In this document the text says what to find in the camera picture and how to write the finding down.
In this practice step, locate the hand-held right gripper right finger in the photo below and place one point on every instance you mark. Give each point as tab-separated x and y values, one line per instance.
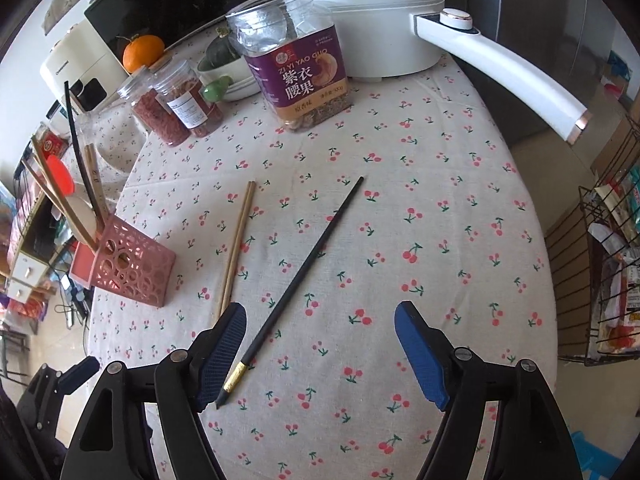
419	355

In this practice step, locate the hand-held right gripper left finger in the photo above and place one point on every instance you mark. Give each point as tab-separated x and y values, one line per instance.
222	355

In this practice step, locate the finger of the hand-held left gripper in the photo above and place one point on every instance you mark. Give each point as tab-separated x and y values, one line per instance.
80	372

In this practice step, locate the brown wooden chopstick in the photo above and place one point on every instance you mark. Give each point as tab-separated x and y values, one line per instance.
240	237
233	247

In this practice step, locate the black chopstick gold band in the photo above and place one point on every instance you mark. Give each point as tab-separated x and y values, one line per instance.
300	275

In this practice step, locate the pink perforated utensil holder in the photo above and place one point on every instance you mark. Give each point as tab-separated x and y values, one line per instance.
132	265

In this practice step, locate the white plastic spoon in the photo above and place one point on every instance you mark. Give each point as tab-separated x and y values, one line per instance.
80	212

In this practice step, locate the red plastic spoon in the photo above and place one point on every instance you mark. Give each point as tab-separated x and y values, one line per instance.
57	176

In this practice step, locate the small white drawer unit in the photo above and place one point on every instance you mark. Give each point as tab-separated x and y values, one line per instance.
25	272

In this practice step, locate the cherry printed tablecloth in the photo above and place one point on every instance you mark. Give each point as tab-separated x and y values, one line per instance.
375	210

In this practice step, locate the blue plastic stool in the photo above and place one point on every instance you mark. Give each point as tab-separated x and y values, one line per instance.
587	452

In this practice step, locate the pile of snack packets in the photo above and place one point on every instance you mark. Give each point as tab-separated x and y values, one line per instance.
620	270

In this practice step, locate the clear jar red berries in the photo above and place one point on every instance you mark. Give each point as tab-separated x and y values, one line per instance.
152	112

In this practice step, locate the clear jar white label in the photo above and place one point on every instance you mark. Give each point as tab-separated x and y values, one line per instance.
187	100

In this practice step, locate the small green ornament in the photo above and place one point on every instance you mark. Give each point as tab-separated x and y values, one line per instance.
216	90

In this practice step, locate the white bowl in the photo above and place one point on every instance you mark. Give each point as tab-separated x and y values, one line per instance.
240	82

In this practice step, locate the cream white appliance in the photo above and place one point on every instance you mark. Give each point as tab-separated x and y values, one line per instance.
75	75

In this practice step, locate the clear jar purple label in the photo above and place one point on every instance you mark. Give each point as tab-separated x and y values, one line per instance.
295	65

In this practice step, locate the green squash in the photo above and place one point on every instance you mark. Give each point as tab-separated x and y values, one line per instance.
220	50

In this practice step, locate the orange fruit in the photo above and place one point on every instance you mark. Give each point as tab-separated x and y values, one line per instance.
143	53

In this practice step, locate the white electric pot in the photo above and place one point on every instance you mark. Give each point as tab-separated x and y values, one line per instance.
375	20

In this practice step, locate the silver refrigerator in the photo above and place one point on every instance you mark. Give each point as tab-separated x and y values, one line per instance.
540	20

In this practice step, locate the black glass oven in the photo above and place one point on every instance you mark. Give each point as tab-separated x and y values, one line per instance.
175	0

